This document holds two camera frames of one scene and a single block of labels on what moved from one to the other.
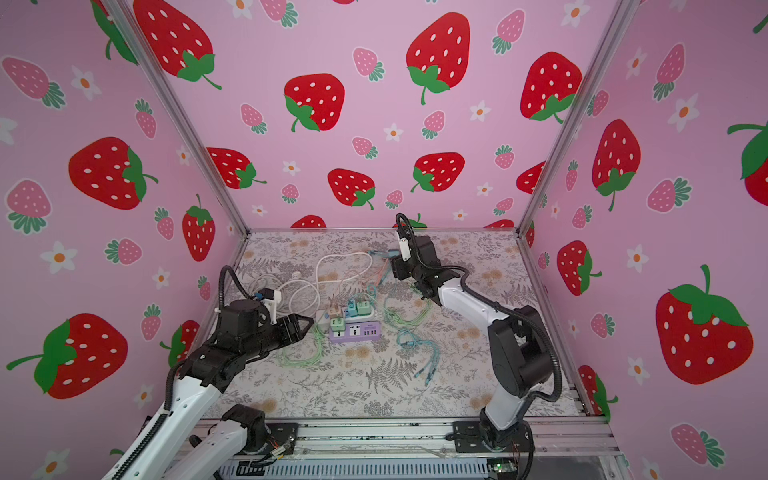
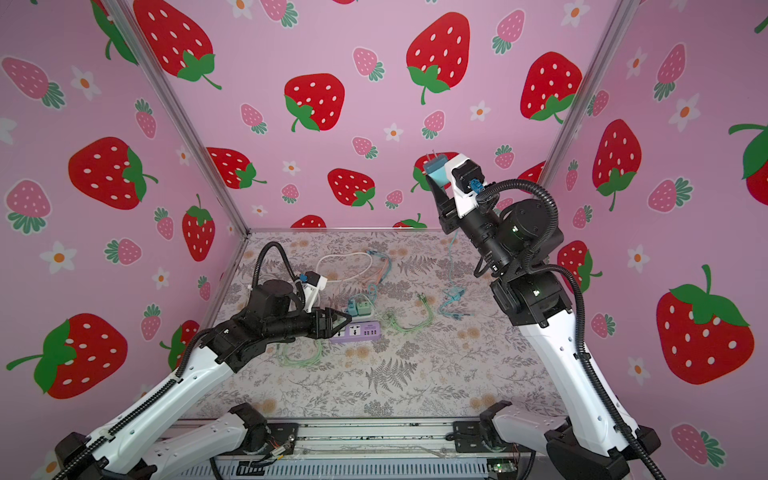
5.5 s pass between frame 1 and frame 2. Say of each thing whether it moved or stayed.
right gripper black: moved
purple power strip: stayed
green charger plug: stayed
